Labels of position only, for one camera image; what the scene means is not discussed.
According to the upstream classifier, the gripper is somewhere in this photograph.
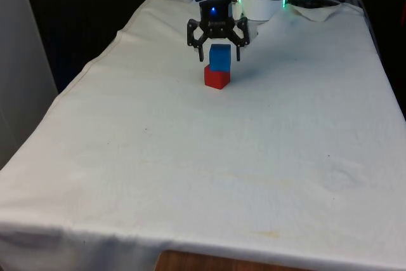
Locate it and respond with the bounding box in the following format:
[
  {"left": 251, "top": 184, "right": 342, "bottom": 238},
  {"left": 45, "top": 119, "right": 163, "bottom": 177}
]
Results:
[{"left": 186, "top": 0, "right": 251, "bottom": 62}]

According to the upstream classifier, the blue cube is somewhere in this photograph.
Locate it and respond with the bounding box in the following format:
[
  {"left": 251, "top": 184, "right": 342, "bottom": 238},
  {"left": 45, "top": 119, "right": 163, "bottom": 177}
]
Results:
[{"left": 209, "top": 44, "right": 232, "bottom": 73}]

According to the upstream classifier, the red cube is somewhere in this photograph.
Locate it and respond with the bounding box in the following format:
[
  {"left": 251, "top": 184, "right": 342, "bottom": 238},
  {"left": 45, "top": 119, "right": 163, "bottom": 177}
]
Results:
[{"left": 204, "top": 65, "right": 231, "bottom": 89}]

